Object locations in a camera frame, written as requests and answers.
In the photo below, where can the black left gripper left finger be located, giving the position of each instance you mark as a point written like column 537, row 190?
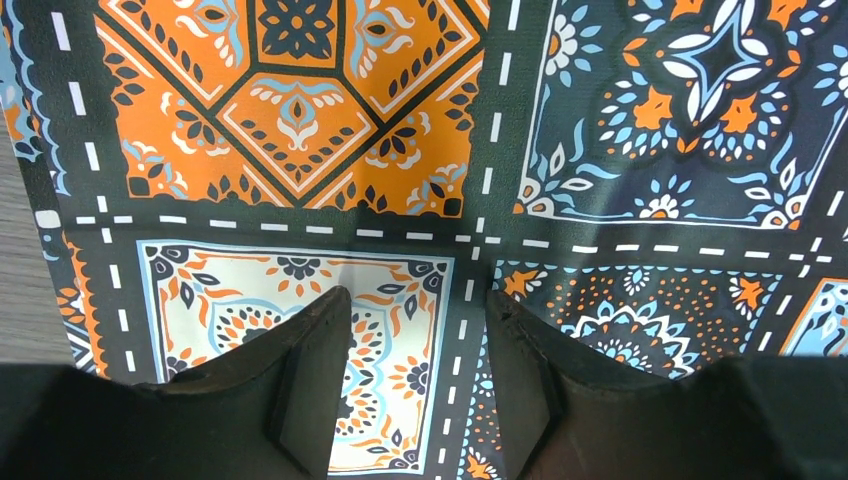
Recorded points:
column 264, row 410

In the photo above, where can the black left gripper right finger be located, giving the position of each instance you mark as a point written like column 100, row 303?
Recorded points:
column 567, row 411

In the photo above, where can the colourful patterned placemat cloth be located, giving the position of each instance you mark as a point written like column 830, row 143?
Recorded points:
column 664, row 181

